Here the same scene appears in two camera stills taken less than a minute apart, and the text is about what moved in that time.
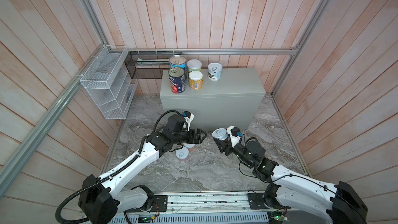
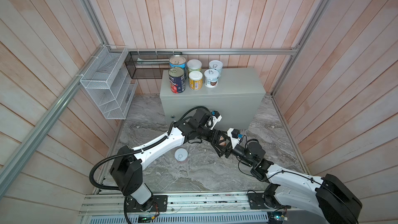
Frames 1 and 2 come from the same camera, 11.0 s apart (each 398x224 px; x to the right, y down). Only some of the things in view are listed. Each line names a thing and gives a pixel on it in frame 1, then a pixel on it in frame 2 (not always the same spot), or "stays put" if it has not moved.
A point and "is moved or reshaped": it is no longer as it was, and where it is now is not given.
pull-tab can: [214, 71] stays put
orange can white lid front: [196, 80] stays put
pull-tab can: [221, 134] is moved or reshaped
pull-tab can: [191, 147] is moved or reshaped
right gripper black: [224, 146] stays put
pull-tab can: [182, 154] stays put
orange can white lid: [194, 65] stays put
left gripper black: [198, 140] to [216, 134]
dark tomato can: [177, 79] stays put
